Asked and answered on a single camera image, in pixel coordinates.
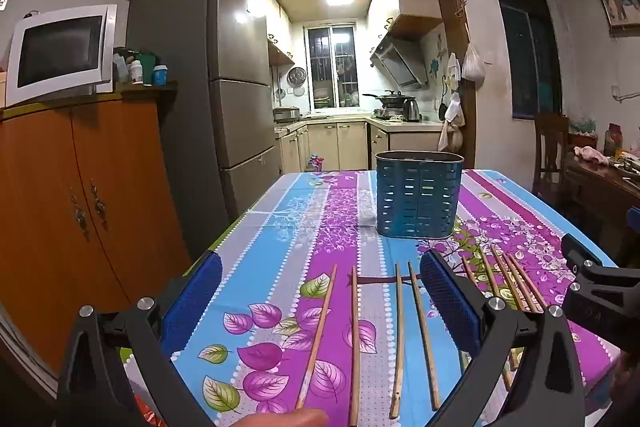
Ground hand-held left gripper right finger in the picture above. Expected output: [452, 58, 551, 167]
[419, 249, 586, 427]

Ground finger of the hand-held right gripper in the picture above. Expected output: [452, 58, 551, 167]
[560, 232, 640, 353]

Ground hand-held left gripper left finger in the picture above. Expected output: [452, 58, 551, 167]
[56, 251, 223, 427]

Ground blue perforated utensil holder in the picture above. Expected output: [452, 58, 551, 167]
[375, 150, 463, 239]

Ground person's left hand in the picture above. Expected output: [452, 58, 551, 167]
[240, 408, 329, 427]

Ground dark wooden side table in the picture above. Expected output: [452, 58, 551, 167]
[562, 132, 640, 258]

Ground floral striped tablecloth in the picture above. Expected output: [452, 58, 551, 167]
[120, 168, 623, 427]

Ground pink cloth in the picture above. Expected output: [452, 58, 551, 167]
[573, 146, 610, 165]

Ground tan hanging bag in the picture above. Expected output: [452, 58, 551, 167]
[439, 124, 463, 152]

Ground orange wooden cabinet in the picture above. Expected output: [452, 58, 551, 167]
[0, 84, 193, 378]

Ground red glass jar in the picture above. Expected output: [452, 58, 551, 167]
[604, 124, 623, 155]

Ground wooden chair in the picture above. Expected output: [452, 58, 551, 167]
[532, 113, 571, 202]

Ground beige kitchen base cabinets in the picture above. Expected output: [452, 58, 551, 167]
[274, 119, 446, 175]

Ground white hanging cloth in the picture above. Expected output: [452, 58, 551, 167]
[446, 93, 466, 128]

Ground black wok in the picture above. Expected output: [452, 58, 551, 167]
[362, 91, 416, 108]

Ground hanging white plastic bag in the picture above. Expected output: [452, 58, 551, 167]
[461, 42, 487, 82]

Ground green box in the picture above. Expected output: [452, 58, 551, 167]
[135, 52, 158, 82]

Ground grey refrigerator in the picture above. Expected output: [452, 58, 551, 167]
[125, 0, 281, 223]

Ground dark curtained window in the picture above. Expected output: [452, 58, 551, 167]
[492, 0, 563, 120]

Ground barred kitchen window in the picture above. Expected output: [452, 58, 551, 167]
[305, 24, 358, 110]

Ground white microwave oven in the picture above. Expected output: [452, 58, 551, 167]
[4, 4, 118, 108]

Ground white wall cabinet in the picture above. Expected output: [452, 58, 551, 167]
[367, 0, 446, 40]
[265, 0, 296, 65]

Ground framed wall picture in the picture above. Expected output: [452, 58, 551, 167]
[592, 0, 640, 32]

